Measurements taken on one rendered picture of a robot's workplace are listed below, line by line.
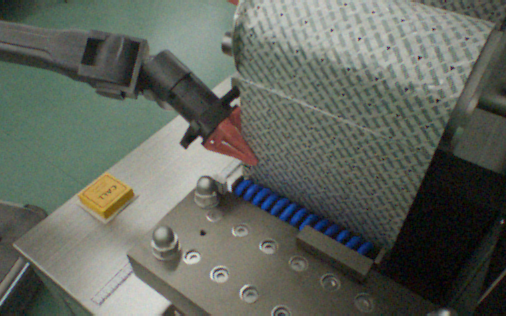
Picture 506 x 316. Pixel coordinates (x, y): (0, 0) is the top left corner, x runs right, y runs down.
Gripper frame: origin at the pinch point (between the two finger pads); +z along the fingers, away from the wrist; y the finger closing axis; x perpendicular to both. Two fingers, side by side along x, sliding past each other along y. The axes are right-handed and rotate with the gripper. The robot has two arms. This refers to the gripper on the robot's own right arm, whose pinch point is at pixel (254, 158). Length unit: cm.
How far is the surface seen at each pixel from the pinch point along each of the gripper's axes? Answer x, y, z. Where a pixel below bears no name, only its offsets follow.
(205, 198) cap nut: -3.2, 8.2, -1.0
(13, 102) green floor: -194, -44, -127
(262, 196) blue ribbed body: -1.4, 2.7, 4.6
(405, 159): 19.2, 0.3, 11.4
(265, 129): 6.8, 0.2, -1.5
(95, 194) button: -25.9, 11.5, -16.0
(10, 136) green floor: -181, -25, -104
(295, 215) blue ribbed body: 1.3, 3.0, 9.4
